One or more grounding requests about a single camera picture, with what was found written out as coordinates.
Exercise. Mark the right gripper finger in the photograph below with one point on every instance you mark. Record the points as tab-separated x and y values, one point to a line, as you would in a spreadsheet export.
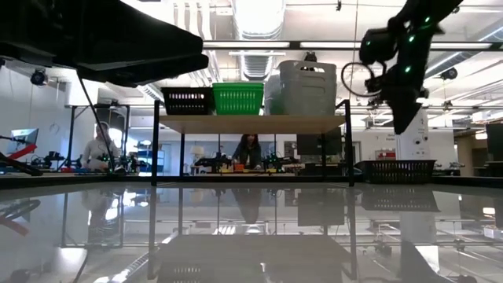
412	112
399	116

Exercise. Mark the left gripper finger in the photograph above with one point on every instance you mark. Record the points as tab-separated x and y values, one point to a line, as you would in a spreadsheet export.
157	39
157	70

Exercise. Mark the black plastic basket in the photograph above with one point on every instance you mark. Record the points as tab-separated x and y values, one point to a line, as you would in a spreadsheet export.
399	171
169	90
188	107

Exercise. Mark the green plastic basket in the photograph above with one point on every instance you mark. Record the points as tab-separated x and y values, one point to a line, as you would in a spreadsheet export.
237	85
237	104
237	90

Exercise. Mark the black background robot arm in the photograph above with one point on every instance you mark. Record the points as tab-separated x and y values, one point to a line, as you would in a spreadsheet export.
275	162
214	162

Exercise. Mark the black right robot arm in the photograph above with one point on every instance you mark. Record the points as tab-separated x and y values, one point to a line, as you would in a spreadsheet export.
416	31

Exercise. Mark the blue storage shelf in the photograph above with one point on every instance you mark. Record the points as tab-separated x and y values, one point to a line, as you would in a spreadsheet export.
151	161

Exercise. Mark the wooden shelf with black legs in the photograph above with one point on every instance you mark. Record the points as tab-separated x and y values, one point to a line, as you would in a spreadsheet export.
251	123

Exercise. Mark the white pillar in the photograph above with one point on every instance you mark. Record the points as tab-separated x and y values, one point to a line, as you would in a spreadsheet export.
414	145

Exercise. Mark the red sign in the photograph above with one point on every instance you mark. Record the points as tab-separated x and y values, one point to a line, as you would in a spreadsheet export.
386	154

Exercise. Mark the black monitor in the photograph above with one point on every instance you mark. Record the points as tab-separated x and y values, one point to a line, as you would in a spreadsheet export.
314	143

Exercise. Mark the overhead light bar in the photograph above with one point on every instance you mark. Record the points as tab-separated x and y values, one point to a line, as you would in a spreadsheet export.
255	44

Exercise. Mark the person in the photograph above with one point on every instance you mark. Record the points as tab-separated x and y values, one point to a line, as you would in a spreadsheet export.
247	151
98	151

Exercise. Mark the computer monitor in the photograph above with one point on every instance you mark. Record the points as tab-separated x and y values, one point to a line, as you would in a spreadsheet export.
25	137

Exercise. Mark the white glossy table sheet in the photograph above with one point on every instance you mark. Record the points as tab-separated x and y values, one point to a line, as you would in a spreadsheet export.
251	236

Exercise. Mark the black ceiling camera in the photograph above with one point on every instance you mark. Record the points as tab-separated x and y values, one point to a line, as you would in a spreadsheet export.
38	77
449	73

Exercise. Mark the silver ceiling air duct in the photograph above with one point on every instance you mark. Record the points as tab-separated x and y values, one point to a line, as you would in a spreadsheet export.
257	23

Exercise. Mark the black metal stand frame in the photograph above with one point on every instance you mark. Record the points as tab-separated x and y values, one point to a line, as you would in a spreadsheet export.
71	133

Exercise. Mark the black aluminium table frame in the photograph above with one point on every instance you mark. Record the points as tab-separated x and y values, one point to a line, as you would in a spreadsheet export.
59	180

